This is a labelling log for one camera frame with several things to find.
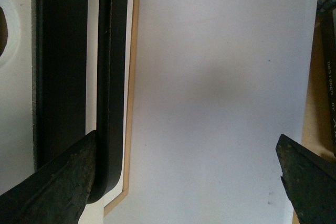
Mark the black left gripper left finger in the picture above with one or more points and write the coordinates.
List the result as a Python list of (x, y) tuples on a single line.
[(56, 193)]

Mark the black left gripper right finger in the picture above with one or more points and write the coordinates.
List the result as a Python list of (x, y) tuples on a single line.
[(309, 181)]

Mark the black drawer handle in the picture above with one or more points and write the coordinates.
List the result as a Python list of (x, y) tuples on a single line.
[(59, 113)]

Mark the wooden drawer cabinet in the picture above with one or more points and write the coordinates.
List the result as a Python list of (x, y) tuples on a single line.
[(114, 197)]

